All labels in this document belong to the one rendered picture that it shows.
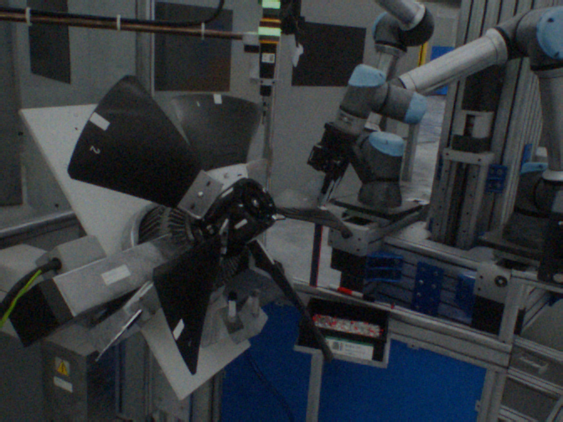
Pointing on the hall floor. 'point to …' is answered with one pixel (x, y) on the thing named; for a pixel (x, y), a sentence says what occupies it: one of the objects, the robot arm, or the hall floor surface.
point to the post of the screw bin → (314, 388)
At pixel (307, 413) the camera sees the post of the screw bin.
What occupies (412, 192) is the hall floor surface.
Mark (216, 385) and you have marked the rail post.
